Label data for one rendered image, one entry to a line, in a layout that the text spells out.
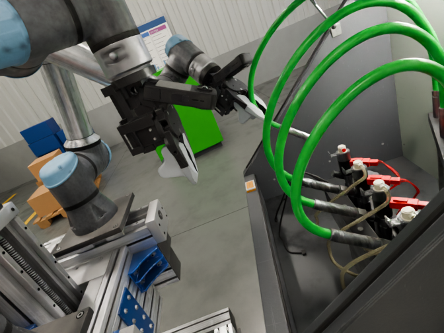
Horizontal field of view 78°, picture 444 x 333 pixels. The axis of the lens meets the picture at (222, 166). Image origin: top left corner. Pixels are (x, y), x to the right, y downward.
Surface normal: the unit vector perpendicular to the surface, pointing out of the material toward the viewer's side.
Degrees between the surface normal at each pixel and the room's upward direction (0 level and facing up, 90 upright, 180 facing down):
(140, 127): 90
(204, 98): 93
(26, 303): 90
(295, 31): 90
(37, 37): 126
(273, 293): 0
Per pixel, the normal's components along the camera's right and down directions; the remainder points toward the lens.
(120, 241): 0.12, 0.39
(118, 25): 0.58, 0.14
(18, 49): 0.68, 0.69
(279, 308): -0.36, -0.84
